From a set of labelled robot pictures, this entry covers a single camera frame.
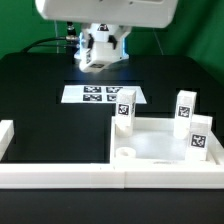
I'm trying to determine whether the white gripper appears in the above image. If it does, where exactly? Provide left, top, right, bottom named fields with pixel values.
left=35, top=0, right=178, bottom=50

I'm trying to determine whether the white square tabletop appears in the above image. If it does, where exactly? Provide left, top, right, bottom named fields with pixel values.
left=110, top=117, right=224, bottom=166

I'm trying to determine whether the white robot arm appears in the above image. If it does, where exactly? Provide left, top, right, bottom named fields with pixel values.
left=35, top=0, right=178, bottom=72

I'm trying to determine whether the white fiducial marker sheet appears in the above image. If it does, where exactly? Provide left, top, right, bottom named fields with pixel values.
left=60, top=84, right=148, bottom=105

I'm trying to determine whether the white U-shaped obstacle fence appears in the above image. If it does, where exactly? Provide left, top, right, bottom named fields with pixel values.
left=0, top=119, right=224, bottom=190

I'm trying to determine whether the black cable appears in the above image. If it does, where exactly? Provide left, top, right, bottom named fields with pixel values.
left=20, top=21, right=81, bottom=54

